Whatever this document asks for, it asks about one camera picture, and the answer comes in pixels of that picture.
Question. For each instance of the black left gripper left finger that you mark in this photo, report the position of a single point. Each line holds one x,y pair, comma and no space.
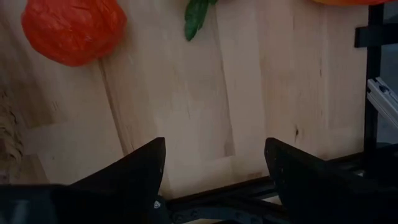
124,193

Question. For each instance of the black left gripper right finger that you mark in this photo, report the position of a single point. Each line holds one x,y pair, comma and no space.
311,193

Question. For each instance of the red toy tomato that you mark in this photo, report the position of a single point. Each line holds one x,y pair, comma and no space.
73,31

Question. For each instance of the silver aluminium extrusion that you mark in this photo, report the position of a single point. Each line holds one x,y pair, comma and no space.
384,99

